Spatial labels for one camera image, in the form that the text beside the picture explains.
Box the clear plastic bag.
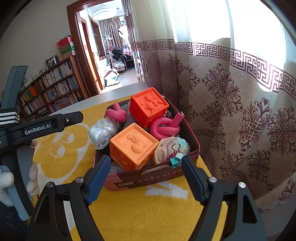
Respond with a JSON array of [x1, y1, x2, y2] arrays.
[[88, 118, 120, 150]]

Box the small pink foam knot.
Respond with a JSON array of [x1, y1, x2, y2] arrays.
[[105, 102, 127, 123]]

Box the cream pink knit hat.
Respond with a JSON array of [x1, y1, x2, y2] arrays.
[[152, 136, 190, 165]]

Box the light orange toy cube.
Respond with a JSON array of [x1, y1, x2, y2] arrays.
[[109, 123, 159, 172]]

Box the red metal tin box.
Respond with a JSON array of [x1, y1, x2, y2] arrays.
[[93, 95, 201, 191]]

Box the large pink foam knot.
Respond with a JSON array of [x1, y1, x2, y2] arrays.
[[149, 113, 184, 141]]

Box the red orange toy cube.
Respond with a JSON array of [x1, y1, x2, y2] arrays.
[[129, 87, 169, 128]]

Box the leopard print plush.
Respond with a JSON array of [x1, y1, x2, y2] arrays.
[[164, 110, 173, 119]]

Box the large grey knit cloth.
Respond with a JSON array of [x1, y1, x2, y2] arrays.
[[122, 101, 137, 129]]

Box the dark left sleeve forearm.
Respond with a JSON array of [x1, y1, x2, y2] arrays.
[[0, 203, 28, 240]]

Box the white gloved left hand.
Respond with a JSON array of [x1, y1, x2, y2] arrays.
[[0, 162, 40, 208]]

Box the wooden bookshelf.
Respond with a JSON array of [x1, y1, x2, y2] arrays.
[[16, 56, 90, 121]]

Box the yellow white blanket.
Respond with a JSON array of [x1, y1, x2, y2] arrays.
[[31, 96, 228, 241]]

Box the teal binder clip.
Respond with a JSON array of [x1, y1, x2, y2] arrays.
[[170, 143, 188, 169]]

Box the stacked boxes on shelf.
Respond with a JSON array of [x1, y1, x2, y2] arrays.
[[56, 35, 76, 62]]

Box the patterned curtain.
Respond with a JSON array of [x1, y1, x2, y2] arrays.
[[130, 0, 296, 214]]

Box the brown wooden door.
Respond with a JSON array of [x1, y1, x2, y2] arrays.
[[121, 0, 145, 82]]

